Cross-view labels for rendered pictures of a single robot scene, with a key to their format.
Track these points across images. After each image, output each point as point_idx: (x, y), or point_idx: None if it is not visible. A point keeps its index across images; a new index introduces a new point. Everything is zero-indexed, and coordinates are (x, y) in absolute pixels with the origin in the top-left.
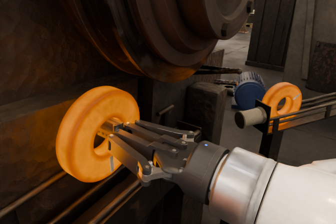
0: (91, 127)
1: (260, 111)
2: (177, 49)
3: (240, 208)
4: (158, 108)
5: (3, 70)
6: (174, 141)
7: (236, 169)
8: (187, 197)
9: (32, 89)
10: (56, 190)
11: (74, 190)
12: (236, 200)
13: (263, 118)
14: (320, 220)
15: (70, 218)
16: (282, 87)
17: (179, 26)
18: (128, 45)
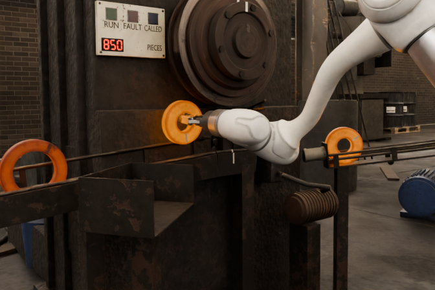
0: (175, 113)
1: (320, 149)
2: (220, 85)
3: (213, 122)
4: None
5: (145, 94)
6: None
7: (215, 111)
8: (247, 194)
9: (156, 105)
10: (162, 153)
11: (171, 158)
12: (213, 120)
13: (322, 153)
14: (229, 115)
15: None
16: (338, 129)
17: (216, 72)
18: (192, 80)
